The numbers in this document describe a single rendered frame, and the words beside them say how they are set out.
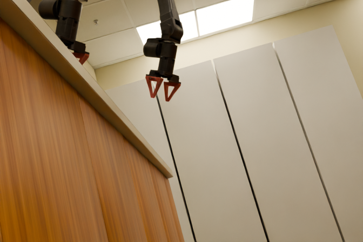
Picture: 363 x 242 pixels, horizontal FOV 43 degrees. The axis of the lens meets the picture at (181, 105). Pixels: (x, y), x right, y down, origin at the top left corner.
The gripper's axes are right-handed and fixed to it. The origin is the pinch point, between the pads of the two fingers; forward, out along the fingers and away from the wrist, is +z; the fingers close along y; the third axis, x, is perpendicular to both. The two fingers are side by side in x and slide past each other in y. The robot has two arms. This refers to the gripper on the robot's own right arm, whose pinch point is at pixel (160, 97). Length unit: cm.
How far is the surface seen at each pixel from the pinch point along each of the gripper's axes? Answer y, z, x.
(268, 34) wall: -331, -104, -103
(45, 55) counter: 81, 0, 30
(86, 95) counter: 59, 5, 20
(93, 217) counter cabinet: 71, 28, 39
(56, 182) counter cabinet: 86, 20, 43
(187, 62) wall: -289, -58, -173
